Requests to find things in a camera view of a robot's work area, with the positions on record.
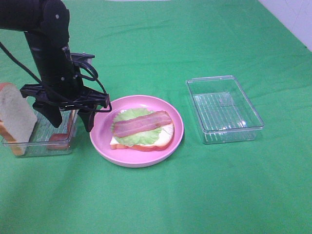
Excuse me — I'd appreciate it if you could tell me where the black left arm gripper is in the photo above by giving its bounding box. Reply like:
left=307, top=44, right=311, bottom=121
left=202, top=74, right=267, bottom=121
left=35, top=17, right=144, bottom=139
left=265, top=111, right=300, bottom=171
left=19, top=52, right=109, bottom=132

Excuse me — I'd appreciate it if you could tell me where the bacon strip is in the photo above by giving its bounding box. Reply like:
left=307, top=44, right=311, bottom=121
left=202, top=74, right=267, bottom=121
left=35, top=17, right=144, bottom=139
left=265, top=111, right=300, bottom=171
left=47, top=111, right=74, bottom=150
left=112, top=111, right=172, bottom=137

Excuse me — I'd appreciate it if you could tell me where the green lettuce leaf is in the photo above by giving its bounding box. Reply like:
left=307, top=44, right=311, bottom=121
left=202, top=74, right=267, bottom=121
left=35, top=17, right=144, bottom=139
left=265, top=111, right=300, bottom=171
left=110, top=108, right=163, bottom=146

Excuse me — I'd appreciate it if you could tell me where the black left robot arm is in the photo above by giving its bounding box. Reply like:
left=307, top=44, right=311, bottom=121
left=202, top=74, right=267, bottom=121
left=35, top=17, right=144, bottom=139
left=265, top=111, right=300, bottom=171
left=0, top=0, right=112, bottom=132

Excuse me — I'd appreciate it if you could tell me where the clear left plastic container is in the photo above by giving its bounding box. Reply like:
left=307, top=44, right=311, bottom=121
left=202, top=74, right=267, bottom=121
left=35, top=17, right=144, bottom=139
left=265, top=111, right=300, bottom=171
left=2, top=108, right=77, bottom=156

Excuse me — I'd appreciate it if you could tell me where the clear plastic container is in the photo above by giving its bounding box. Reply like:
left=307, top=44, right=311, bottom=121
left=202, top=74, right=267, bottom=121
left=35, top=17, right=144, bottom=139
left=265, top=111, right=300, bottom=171
left=2, top=108, right=77, bottom=156
left=186, top=76, right=264, bottom=144

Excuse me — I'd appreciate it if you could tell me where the upright bread slice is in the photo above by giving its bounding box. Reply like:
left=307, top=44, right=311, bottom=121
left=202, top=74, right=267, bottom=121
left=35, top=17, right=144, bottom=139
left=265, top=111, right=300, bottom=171
left=0, top=82, right=37, bottom=144

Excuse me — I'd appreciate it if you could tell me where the pink plate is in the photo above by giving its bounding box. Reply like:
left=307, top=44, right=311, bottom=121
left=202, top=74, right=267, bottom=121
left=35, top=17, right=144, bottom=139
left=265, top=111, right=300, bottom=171
left=90, top=95, right=184, bottom=168

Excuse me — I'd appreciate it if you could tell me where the bread slice on plate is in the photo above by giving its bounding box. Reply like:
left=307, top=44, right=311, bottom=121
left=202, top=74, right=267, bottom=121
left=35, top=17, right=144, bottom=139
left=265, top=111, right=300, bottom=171
left=110, top=120, right=175, bottom=152

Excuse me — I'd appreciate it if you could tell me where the clear right plastic container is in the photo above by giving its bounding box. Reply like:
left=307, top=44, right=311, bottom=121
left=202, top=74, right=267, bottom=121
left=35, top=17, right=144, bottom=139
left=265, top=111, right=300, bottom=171
left=186, top=76, right=264, bottom=144

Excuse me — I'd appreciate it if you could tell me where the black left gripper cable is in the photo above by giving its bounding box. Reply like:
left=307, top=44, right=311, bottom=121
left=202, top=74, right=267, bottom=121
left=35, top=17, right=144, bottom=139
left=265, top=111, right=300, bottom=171
left=0, top=41, right=113, bottom=114

